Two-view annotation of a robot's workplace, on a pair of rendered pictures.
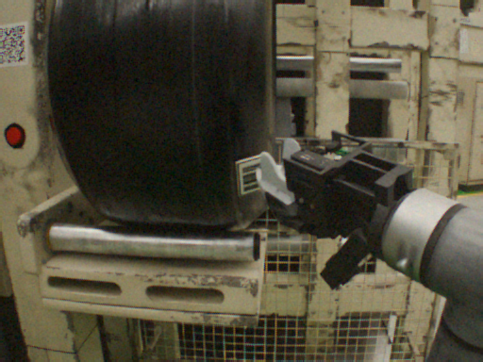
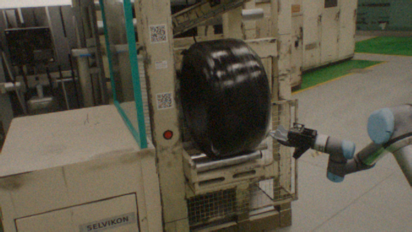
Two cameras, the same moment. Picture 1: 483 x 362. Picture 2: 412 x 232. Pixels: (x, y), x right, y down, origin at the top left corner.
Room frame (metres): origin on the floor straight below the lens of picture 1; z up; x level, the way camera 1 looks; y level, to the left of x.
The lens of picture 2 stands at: (-0.95, 0.93, 1.67)
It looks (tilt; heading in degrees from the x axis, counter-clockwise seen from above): 17 degrees down; 337
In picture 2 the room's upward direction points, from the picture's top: 4 degrees counter-clockwise
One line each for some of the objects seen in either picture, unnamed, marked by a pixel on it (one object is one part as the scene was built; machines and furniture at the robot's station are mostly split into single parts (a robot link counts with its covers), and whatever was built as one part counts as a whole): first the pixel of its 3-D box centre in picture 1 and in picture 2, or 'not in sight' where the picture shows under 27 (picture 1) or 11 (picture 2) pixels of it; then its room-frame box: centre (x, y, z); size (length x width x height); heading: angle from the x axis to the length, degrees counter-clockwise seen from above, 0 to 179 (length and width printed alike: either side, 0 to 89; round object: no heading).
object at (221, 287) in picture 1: (147, 279); (227, 174); (0.62, 0.16, 0.84); 0.36 x 0.09 x 0.06; 85
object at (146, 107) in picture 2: not in sight; (144, 108); (0.74, 0.49, 1.19); 0.05 x 0.04 x 0.48; 175
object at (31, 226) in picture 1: (80, 210); (181, 158); (0.78, 0.33, 0.90); 0.40 x 0.03 x 0.10; 175
